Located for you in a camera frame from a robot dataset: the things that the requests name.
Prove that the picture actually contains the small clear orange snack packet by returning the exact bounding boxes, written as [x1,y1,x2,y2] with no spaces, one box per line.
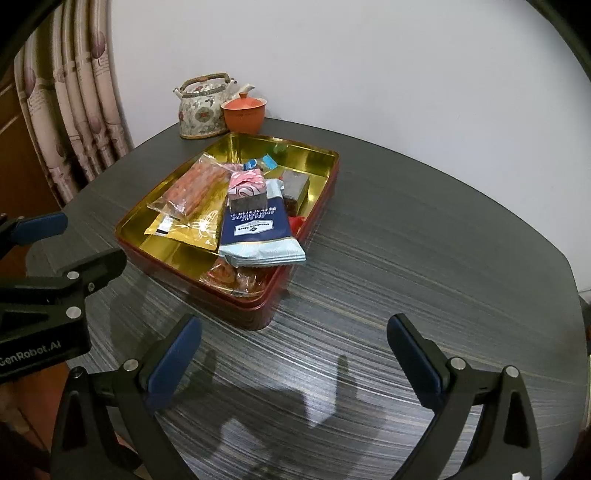
[199,257,270,298]

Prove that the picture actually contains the clear packet orange biscuits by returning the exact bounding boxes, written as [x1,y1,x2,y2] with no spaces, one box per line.
[148,153,232,221]

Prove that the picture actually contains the large pink patterned cake packet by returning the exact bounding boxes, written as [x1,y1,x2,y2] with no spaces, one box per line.
[228,168,267,213]

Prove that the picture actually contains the blue white candy packet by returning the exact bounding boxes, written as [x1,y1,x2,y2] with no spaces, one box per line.
[242,154,277,175]

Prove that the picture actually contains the clear packet dark sesame bar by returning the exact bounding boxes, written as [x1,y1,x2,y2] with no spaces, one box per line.
[280,169,310,217]

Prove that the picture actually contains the orange lidded tea cup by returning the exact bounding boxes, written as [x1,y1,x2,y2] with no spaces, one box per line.
[221,92,266,135]

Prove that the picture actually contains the small pink patterned candy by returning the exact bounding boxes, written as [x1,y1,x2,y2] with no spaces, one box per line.
[222,163,245,173]

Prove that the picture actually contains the red snack packet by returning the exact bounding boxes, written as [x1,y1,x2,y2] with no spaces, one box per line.
[287,216,305,239]

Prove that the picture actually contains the floral ceramic teapot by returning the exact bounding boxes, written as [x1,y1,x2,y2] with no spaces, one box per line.
[172,73,254,140]

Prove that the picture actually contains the beige patterned curtain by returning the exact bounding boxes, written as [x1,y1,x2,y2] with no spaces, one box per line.
[12,0,131,204]

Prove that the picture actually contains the navy white cracker packet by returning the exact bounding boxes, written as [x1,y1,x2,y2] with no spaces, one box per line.
[218,179,307,268]

